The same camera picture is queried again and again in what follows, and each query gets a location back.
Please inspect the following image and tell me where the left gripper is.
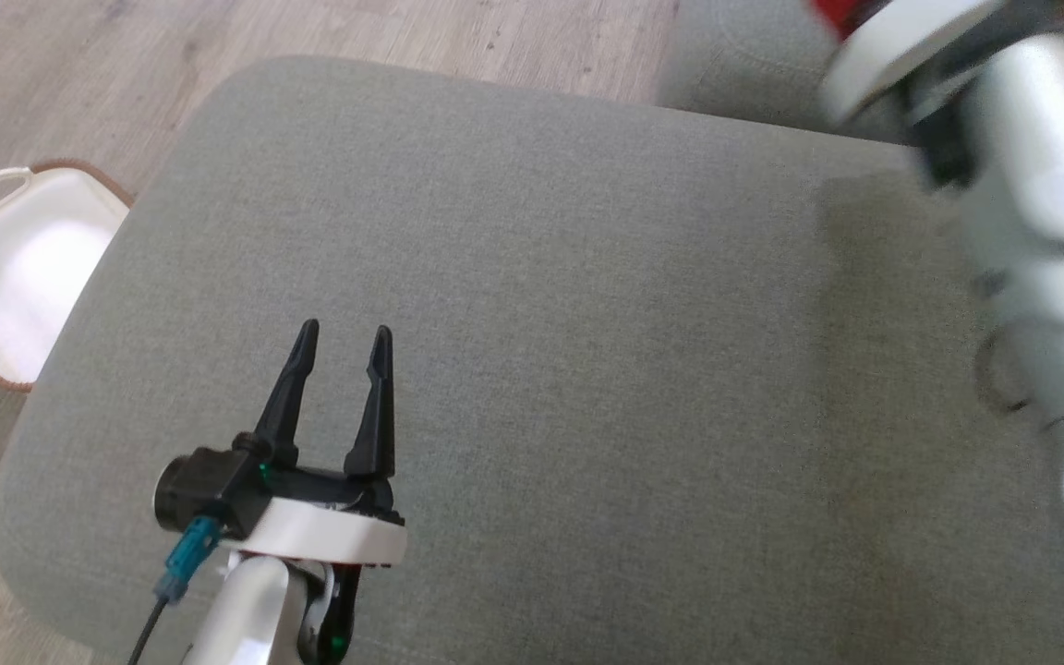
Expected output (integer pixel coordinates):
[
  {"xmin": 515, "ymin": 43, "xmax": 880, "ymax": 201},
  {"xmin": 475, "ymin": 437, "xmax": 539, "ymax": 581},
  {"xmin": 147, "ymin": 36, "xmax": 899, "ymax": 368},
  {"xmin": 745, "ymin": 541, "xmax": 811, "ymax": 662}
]
[{"xmin": 238, "ymin": 319, "xmax": 408, "ymax": 567}]

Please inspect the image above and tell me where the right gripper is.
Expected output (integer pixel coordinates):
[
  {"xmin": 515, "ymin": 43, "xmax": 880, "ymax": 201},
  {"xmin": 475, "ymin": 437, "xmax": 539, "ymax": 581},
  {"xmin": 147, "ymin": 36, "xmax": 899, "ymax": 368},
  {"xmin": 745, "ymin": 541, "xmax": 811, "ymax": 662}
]
[{"xmin": 818, "ymin": 0, "xmax": 1013, "ymax": 126}]

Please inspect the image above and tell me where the red and white jersey shirt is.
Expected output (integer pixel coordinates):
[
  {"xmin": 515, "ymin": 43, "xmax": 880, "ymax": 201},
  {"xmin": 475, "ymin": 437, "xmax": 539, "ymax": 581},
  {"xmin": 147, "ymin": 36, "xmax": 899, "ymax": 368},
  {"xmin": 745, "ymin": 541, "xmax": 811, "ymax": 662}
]
[{"xmin": 809, "ymin": 0, "xmax": 893, "ymax": 40}]

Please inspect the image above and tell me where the grey sofa seat cushion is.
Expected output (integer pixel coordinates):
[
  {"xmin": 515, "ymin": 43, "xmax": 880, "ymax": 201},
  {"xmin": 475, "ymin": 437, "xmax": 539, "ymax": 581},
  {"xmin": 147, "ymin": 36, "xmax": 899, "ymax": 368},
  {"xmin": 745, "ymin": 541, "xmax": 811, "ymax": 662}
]
[{"xmin": 659, "ymin": 0, "xmax": 925, "ymax": 144}]

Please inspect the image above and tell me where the large grey sofa chaise cushion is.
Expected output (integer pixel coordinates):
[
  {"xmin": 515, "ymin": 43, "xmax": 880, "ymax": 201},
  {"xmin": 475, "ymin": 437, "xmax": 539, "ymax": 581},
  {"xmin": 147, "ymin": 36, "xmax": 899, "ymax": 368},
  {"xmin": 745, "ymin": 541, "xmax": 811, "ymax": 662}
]
[{"xmin": 0, "ymin": 55, "xmax": 1064, "ymax": 665}]

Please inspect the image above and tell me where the white laundry basket brown rim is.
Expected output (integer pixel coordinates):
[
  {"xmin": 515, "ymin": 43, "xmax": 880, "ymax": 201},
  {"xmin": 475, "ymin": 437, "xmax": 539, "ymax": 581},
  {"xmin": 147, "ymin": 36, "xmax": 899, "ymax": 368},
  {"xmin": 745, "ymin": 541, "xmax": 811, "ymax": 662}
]
[{"xmin": 0, "ymin": 159, "xmax": 136, "ymax": 393}]

